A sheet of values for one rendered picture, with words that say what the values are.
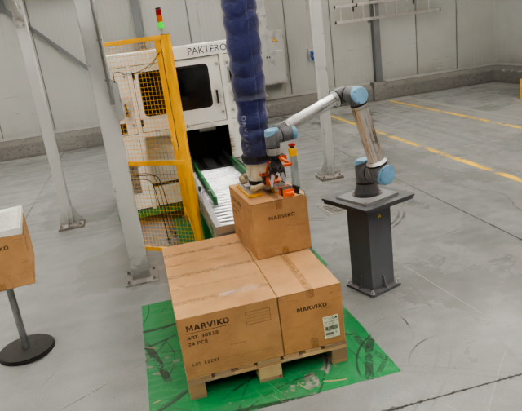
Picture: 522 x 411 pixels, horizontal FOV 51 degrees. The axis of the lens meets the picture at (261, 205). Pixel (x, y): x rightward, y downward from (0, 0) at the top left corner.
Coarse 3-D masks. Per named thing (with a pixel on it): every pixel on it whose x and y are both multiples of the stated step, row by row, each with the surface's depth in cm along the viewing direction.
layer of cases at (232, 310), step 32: (192, 256) 400; (224, 256) 393; (288, 256) 379; (192, 288) 349; (224, 288) 344; (256, 288) 338; (288, 288) 333; (320, 288) 329; (192, 320) 315; (224, 320) 320; (256, 320) 325; (288, 320) 330; (320, 320) 335; (192, 352) 321; (224, 352) 326; (256, 352) 331; (288, 352) 336
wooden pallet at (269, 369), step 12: (312, 348) 340; (324, 348) 342; (336, 348) 343; (264, 360) 334; (276, 360) 335; (288, 360) 337; (336, 360) 346; (228, 372) 330; (240, 372) 331; (264, 372) 336; (276, 372) 338; (192, 384) 326; (204, 384) 328; (192, 396) 328; (204, 396) 330
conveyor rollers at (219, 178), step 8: (224, 168) 651; (232, 168) 644; (208, 176) 622; (216, 176) 615; (224, 176) 610; (232, 176) 609; (200, 184) 594; (216, 184) 581; (224, 184) 581; (216, 192) 554; (224, 192) 548; (208, 200) 535; (224, 200) 529; (216, 208) 502; (224, 208) 503; (216, 216) 484; (224, 216) 477; (232, 216) 478
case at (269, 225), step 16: (240, 192) 398; (272, 192) 388; (240, 208) 399; (256, 208) 368; (272, 208) 372; (288, 208) 375; (304, 208) 379; (240, 224) 410; (256, 224) 371; (272, 224) 375; (288, 224) 378; (304, 224) 382; (256, 240) 374; (272, 240) 378; (288, 240) 381; (304, 240) 385; (256, 256) 381; (272, 256) 381
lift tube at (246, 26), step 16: (224, 0) 354; (240, 0) 350; (224, 16) 359; (240, 16) 353; (256, 16) 359; (240, 32) 356; (256, 32) 361; (240, 48) 359; (256, 48) 362; (240, 64) 363; (256, 64) 364; (240, 80) 366; (256, 80) 366; (240, 96) 371; (256, 96) 369
